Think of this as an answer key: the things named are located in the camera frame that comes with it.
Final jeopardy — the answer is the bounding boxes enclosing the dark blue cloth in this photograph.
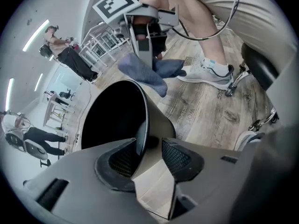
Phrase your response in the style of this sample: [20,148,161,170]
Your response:
[117,52,187,98]

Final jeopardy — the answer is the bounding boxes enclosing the grey office chair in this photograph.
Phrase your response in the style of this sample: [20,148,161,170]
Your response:
[6,132,52,168]

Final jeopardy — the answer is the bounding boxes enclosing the black office chair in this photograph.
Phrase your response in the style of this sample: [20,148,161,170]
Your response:
[59,88,77,100]

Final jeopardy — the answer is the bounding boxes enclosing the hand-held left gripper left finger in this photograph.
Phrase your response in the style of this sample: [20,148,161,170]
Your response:
[22,138,176,224]

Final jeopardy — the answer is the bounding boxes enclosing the right hand-held gripper cable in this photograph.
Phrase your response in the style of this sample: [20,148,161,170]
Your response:
[171,0,246,41]

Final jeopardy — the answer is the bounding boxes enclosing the black round bucket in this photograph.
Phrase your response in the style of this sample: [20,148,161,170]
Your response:
[80,79,177,179]

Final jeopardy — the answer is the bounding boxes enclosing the black stool with chrome base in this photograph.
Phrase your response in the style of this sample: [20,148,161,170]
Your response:
[225,42,281,132]

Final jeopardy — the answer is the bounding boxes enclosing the person's white shoe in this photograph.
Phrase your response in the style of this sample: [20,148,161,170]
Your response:
[233,131,266,151]
[176,59,234,91]

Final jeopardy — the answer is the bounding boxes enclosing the white table frame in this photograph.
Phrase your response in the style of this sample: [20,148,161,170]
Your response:
[78,21,131,67]

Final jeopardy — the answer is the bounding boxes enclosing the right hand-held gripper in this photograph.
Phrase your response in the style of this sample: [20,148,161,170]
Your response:
[92,0,180,67]

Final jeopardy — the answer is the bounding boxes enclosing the person's beige shorts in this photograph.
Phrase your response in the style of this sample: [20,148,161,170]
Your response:
[172,0,297,63]

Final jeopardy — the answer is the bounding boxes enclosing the black power cable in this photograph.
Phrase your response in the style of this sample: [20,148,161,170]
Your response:
[76,82,92,135]

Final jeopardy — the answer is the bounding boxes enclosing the person's right leg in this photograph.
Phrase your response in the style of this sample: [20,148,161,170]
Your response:
[167,0,228,66]

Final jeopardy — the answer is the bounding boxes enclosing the ceiling light strip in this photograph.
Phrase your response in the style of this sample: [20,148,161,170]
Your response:
[34,73,44,92]
[5,78,14,112]
[22,19,50,52]

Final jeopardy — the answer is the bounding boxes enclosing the person's right white shoe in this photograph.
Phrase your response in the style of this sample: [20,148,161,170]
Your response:
[176,59,234,91]

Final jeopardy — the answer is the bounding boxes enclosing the person's right white sock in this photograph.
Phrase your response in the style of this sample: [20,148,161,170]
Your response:
[202,57,231,77]

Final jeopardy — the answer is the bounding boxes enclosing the person's left white shoe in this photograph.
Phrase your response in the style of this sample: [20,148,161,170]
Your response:
[233,131,266,151]

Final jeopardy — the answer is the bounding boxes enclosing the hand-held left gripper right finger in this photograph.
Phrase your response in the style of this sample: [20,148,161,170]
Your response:
[161,137,257,224]

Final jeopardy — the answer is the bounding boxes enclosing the white table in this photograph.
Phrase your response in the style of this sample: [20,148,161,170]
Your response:
[44,93,77,130]

